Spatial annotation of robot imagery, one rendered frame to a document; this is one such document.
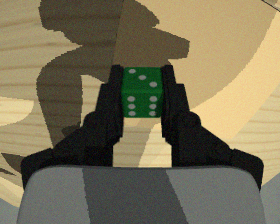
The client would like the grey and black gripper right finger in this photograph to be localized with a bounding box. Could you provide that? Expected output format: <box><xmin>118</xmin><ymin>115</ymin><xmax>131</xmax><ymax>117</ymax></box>
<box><xmin>161</xmin><ymin>65</ymin><xmax>264</xmax><ymax>191</ymax></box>

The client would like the dark green die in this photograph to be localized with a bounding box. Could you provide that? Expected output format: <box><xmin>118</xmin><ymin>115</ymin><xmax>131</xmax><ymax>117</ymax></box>
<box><xmin>121</xmin><ymin>67</ymin><xmax>164</xmax><ymax>118</ymax></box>

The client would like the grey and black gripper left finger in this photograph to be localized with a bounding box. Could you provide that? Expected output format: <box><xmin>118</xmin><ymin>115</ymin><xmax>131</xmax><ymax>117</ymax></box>
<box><xmin>20</xmin><ymin>65</ymin><xmax>124</xmax><ymax>190</ymax></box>

